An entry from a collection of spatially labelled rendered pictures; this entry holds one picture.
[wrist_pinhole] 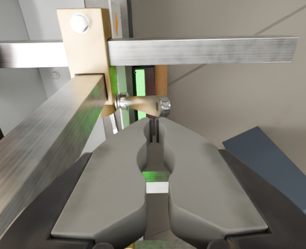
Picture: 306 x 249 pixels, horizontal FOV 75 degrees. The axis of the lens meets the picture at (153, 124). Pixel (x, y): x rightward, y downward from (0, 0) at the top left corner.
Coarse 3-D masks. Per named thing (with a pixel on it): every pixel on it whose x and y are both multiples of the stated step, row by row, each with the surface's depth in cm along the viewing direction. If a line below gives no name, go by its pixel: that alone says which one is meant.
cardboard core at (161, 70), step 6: (156, 66) 103; (162, 66) 103; (156, 72) 105; (162, 72) 105; (156, 78) 106; (162, 78) 106; (156, 84) 108; (162, 84) 108; (156, 90) 110; (162, 90) 110
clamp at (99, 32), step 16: (64, 16) 22; (96, 16) 22; (64, 32) 23; (96, 32) 23; (80, 48) 24; (96, 48) 24; (80, 64) 25; (96, 64) 25; (112, 80) 27; (112, 96) 27; (112, 112) 29
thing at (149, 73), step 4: (148, 72) 42; (152, 72) 42; (148, 76) 42; (152, 76) 42; (148, 80) 43; (152, 80) 43; (148, 84) 43; (152, 84) 43; (148, 88) 44; (152, 88) 44; (148, 92) 44; (152, 92) 44; (148, 116) 47; (152, 116) 47
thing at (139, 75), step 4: (136, 72) 42; (140, 72) 42; (136, 76) 42; (140, 76) 42; (136, 80) 43; (140, 80) 43; (144, 80) 43; (136, 84) 43; (140, 84) 43; (144, 84) 43; (140, 88) 44; (144, 88) 44; (140, 92) 44; (144, 92) 44; (140, 112) 47; (140, 116) 47; (144, 116) 47
